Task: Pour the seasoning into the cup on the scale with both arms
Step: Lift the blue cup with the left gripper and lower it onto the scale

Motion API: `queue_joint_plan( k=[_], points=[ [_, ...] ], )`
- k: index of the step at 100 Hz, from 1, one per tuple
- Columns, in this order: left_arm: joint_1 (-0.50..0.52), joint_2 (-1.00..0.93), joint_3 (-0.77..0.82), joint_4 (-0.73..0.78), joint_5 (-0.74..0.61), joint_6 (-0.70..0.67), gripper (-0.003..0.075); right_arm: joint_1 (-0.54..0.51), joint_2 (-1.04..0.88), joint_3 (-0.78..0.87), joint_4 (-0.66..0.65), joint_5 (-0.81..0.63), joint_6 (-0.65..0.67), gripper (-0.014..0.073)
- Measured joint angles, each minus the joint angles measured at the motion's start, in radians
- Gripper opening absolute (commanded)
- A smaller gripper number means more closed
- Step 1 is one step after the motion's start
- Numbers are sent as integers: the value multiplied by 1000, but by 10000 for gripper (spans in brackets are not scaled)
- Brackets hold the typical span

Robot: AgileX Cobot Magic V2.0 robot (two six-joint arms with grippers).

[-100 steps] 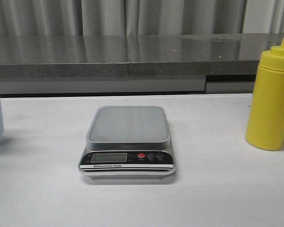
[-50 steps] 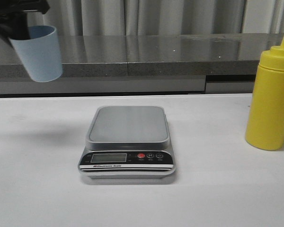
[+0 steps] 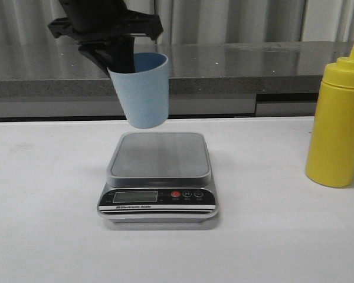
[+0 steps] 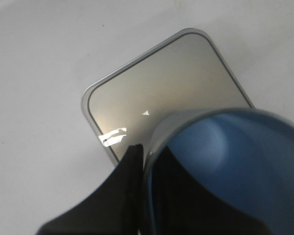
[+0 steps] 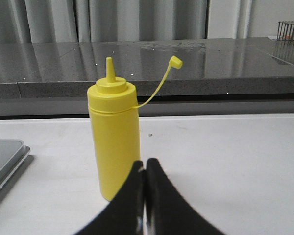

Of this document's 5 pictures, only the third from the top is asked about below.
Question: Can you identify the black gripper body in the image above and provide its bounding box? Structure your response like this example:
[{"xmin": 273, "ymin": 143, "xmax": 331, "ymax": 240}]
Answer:
[{"xmin": 48, "ymin": 1, "xmax": 163, "ymax": 41}]

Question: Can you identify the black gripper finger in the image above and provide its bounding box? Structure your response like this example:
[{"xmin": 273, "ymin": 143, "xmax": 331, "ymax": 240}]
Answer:
[
  {"xmin": 78, "ymin": 42, "xmax": 112, "ymax": 77},
  {"xmin": 106, "ymin": 36, "xmax": 135, "ymax": 73}
]

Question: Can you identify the light blue plastic cup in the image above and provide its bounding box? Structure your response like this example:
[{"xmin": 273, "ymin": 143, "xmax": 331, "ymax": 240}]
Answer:
[{"xmin": 109, "ymin": 52, "xmax": 169, "ymax": 129}]

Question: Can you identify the yellow squeeze bottle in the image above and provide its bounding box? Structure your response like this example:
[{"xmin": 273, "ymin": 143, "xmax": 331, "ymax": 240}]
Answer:
[{"xmin": 305, "ymin": 43, "xmax": 354, "ymax": 187}]

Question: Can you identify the silver digital kitchen scale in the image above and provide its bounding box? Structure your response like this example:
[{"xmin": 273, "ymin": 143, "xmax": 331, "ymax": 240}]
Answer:
[{"xmin": 97, "ymin": 132, "xmax": 219, "ymax": 223}]

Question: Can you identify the grey stone counter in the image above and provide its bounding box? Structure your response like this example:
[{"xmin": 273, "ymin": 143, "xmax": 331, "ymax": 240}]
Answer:
[{"xmin": 0, "ymin": 42, "xmax": 352, "ymax": 120}]

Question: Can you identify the grey pleated curtain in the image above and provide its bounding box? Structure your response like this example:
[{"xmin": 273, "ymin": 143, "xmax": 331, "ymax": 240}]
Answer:
[{"xmin": 0, "ymin": 1, "xmax": 354, "ymax": 45}]

